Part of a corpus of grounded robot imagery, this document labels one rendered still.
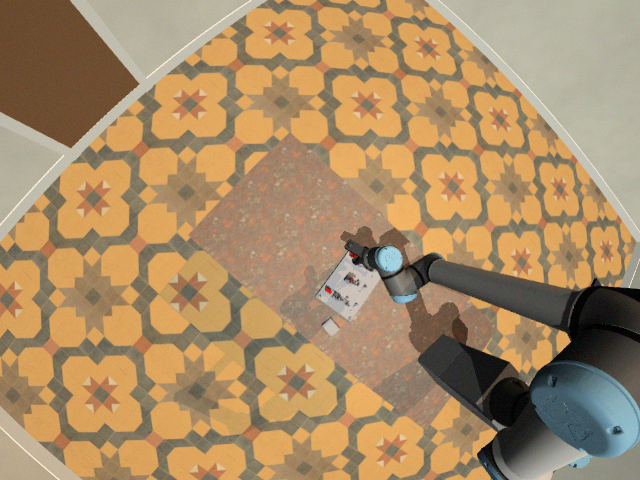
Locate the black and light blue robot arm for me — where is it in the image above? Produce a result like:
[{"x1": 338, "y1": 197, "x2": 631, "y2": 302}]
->
[{"x1": 344, "y1": 239, "x2": 640, "y2": 480}]

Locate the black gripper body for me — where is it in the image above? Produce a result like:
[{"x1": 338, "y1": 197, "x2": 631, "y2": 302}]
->
[{"x1": 356, "y1": 257, "x2": 373, "y2": 271}]

